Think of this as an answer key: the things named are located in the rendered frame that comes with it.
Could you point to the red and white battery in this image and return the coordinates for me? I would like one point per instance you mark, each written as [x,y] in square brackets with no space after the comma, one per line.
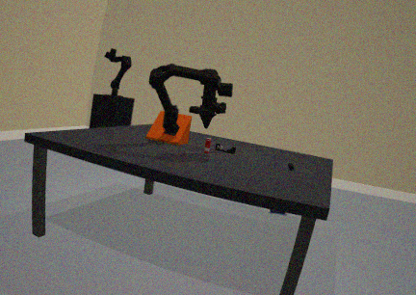
[207,145]

